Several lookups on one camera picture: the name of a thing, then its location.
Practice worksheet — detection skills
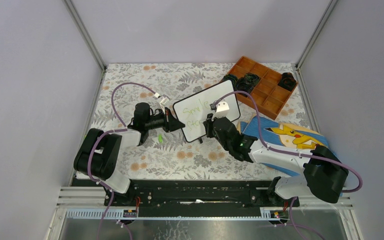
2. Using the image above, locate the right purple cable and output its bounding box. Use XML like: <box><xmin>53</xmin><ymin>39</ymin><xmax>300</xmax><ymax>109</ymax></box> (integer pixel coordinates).
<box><xmin>213</xmin><ymin>91</ymin><xmax>364</xmax><ymax>194</ymax></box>

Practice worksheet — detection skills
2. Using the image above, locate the blue Pikachu cloth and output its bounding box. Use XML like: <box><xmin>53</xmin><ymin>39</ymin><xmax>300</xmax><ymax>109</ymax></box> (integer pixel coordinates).
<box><xmin>239</xmin><ymin>116</ymin><xmax>329</xmax><ymax>177</ymax></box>

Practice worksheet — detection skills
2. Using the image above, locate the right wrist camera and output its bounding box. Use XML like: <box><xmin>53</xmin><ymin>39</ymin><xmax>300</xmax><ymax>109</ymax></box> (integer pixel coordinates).
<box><xmin>210</xmin><ymin>100</ymin><xmax>230</xmax><ymax>120</ymax></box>

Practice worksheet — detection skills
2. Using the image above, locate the white whiteboard black frame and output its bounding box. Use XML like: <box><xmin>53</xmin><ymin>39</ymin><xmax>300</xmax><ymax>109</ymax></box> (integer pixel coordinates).
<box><xmin>173</xmin><ymin>81</ymin><xmax>234</xmax><ymax>143</ymax></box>

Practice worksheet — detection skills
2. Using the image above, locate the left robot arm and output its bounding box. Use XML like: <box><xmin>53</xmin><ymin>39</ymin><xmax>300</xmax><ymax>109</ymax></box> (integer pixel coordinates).
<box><xmin>73</xmin><ymin>102</ymin><xmax>186</xmax><ymax>206</ymax></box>

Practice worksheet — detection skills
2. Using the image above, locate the black rings right compartment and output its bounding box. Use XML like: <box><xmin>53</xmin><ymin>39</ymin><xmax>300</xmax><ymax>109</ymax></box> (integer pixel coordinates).
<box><xmin>277</xmin><ymin>72</ymin><xmax>297</xmax><ymax>92</ymax></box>

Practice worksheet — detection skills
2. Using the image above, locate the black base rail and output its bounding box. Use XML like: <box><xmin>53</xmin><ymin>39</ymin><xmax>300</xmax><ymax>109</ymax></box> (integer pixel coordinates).
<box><xmin>99</xmin><ymin>179</ymin><xmax>300</xmax><ymax>218</ymax></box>

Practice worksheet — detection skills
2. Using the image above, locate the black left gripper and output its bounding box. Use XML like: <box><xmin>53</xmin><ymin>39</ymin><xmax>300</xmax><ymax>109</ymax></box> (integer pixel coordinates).
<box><xmin>145</xmin><ymin>107</ymin><xmax>186</xmax><ymax>133</ymax></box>

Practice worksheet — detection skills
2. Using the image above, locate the purple cable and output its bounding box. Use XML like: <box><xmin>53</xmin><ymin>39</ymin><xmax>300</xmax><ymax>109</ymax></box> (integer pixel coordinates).
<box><xmin>87</xmin><ymin>82</ymin><xmax>156</xmax><ymax>240</ymax></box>
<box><xmin>213</xmin><ymin>91</ymin><xmax>364</xmax><ymax>194</ymax></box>

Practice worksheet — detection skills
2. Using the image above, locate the black rings left compartment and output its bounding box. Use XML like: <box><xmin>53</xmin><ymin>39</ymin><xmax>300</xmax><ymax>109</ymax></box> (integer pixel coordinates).
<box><xmin>222</xmin><ymin>74</ymin><xmax>239</xmax><ymax>86</ymax></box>

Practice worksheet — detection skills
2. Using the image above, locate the black rings middle compartment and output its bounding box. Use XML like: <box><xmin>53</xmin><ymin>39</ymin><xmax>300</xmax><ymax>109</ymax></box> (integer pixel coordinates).
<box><xmin>235</xmin><ymin>72</ymin><xmax>262</xmax><ymax>97</ymax></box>

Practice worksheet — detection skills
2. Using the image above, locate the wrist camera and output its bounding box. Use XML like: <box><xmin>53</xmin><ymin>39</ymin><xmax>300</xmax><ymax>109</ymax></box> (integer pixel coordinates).
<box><xmin>210</xmin><ymin>100</ymin><xmax>230</xmax><ymax>120</ymax></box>
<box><xmin>153</xmin><ymin>92</ymin><xmax>170</xmax><ymax>115</ymax></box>

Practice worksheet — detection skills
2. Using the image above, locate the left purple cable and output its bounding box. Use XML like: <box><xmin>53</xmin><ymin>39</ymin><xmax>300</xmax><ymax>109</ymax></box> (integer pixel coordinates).
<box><xmin>87</xmin><ymin>82</ymin><xmax>156</xmax><ymax>240</ymax></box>

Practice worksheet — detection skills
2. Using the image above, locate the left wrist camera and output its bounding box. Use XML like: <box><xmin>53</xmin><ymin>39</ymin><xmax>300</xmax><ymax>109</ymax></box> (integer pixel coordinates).
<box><xmin>153</xmin><ymin>92</ymin><xmax>170</xmax><ymax>115</ymax></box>

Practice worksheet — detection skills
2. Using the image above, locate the black rings compartment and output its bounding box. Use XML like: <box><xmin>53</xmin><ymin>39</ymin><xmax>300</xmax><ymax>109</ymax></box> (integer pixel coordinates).
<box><xmin>277</xmin><ymin>72</ymin><xmax>297</xmax><ymax>92</ymax></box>
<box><xmin>235</xmin><ymin>72</ymin><xmax>262</xmax><ymax>97</ymax></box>
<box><xmin>222</xmin><ymin>74</ymin><xmax>239</xmax><ymax>86</ymax></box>

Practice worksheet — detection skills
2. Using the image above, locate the floral tablecloth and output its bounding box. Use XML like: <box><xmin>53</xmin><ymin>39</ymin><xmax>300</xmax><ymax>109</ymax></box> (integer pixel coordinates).
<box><xmin>76</xmin><ymin>62</ymin><xmax>312</xmax><ymax>181</ymax></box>

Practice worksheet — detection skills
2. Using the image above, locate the orange wooden compartment tray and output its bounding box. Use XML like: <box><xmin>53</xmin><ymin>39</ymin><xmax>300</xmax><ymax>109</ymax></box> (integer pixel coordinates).
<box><xmin>223</xmin><ymin>56</ymin><xmax>298</xmax><ymax>120</ymax></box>

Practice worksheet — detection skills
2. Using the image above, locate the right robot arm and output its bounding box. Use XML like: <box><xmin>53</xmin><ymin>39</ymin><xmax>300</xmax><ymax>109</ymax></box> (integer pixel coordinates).
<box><xmin>203</xmin><ymin>114</ymin><xmax>349</xmax><ymax>206</ymax></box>

